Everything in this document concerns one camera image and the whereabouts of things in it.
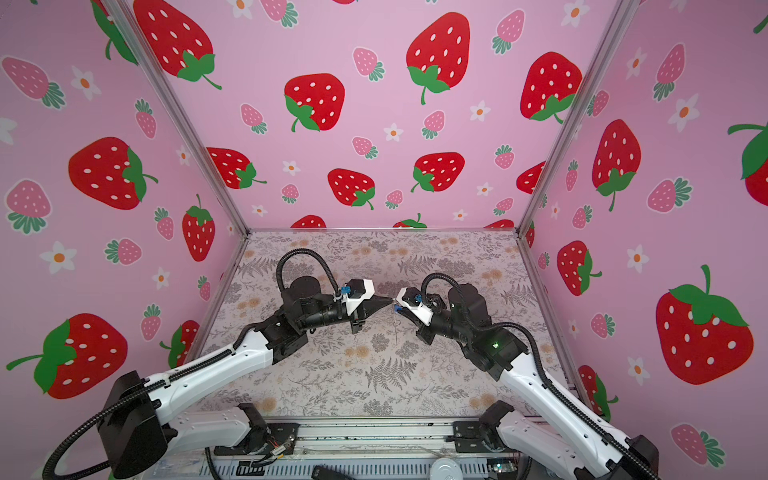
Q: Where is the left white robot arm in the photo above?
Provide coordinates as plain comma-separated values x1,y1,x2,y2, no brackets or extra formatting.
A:
97,276,392,479

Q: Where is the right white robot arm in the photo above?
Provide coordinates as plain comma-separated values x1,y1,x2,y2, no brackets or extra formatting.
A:
397,284,658,479

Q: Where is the white round disc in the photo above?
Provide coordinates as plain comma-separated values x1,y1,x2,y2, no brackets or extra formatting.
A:
428,458,464,480

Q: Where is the black device on base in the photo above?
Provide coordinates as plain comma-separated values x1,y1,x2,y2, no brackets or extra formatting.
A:
311,465,354,480

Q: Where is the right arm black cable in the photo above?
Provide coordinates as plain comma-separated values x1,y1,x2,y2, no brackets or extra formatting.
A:
421,272,661,480

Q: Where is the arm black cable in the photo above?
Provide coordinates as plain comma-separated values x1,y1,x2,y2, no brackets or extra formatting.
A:
421,272,661,480
41,248,342,480

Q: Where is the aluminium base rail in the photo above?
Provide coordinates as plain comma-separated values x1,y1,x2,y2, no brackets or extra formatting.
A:
212,418,561,479

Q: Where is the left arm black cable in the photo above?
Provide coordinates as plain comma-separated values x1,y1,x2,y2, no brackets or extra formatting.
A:
41,248,342,480

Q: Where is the silver frame post left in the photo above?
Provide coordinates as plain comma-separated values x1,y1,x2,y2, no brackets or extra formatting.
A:
104,0,250,237

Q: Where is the silver frame post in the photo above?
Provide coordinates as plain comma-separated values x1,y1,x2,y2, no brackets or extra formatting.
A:
104,0,250,237
517,0,640,239

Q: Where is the silver frame post right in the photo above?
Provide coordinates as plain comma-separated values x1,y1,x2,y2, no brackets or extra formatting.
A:
517,0,640,239

